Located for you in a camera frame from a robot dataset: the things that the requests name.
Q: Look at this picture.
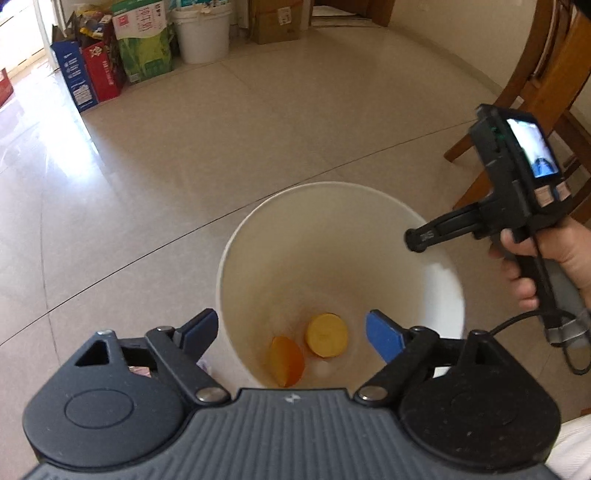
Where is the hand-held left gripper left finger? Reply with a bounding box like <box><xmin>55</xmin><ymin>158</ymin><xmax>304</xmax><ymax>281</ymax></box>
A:
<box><xmin>74</xmin><ymin>308</ymin><xmax>230</xmax><ymax>407</ymax></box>

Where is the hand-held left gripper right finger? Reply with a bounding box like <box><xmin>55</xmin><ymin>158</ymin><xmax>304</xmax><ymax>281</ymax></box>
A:
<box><xmin>355</xmin><ymin>310</ymin><xmax>522</xmax><ymax>409</ymax></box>

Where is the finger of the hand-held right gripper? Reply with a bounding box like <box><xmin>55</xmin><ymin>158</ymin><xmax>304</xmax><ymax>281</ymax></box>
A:
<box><xmin>404</xmin><ymin>205</ymin><xmax>497</xmax><ymax>254</ymax></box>

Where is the orange half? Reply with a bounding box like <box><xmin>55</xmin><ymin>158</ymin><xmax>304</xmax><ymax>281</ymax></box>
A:
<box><xmin>268</xmin><ymin>336</ymin><xmax>306</xmax><ymax>387</ymax></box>
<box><xmin>306</xmin><ymin>313</ymin><xmax>349</xmax><ymax>358</ymax></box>

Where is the white plastic trash bin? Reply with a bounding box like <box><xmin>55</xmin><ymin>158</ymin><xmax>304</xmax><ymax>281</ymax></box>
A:
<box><xmin>216</xmin><ymin>182</ymin><xmax>465</xmax><ymax>388</ymax></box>

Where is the person's right hand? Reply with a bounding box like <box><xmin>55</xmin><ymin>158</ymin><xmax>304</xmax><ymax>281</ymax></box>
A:
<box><xmin>489</xmin><ymin>215</ymin><xmax>591</xmax><ymax>311</ymax></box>

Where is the wooden chair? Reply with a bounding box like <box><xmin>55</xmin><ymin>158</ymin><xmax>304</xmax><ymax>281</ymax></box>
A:
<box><xmin>444</xmin><ymin>0</ymin><xmax>591</xmax><ymax>227</ymax></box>

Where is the brown cardboard box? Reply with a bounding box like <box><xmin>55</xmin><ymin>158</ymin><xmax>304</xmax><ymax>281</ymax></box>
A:
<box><xmin>252</xmin><ymin>0</ymin><xmax>315</xmax><ymax>45</ymax></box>

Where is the red printed box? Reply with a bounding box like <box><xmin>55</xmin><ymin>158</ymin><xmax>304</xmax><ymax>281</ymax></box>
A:
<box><xmin>81</xmin><ymin>41</ymin><xmax>123</xmax><ymax>103</ymax></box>

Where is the green printed box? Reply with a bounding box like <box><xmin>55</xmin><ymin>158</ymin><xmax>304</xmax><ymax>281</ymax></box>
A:
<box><xmin>111</xmin><ymin>0</ymin><xmax>175</xmax><ymax>85</ymax></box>

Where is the blue printed box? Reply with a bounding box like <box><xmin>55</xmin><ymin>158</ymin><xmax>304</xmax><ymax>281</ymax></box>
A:
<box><xmin>51</xmin><ymin>39</ymin><xmax>100</xmax><ymax>113</ymax></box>

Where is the white bucket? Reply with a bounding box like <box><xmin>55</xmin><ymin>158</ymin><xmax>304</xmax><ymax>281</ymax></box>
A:
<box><xmin>171</xmin><ymin>0</ymin><xmax>232</xmax><ymax>64</ymax></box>

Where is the dark printed bag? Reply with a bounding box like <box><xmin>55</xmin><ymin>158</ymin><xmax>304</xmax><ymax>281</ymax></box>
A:
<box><xmin>65</xmin><ymin>9</ymin><xmax>116</xmax><ymax>47</ymax></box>

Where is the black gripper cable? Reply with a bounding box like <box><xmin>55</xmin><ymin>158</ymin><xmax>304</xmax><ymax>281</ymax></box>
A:
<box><xmin>489</xmin><ymin>309</ymin><xmax>591</xmax><ymax>374</ymax></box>

